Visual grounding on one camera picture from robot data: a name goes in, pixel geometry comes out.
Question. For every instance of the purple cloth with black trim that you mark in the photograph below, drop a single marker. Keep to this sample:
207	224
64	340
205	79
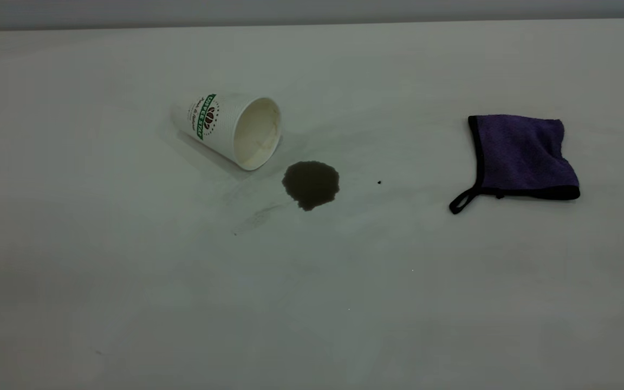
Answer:
523	151

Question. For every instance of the dark brown coffee spill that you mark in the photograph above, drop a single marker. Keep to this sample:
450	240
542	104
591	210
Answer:
311	185

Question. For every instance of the white paper coffee cup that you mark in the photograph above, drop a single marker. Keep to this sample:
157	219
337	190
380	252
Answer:
220	127

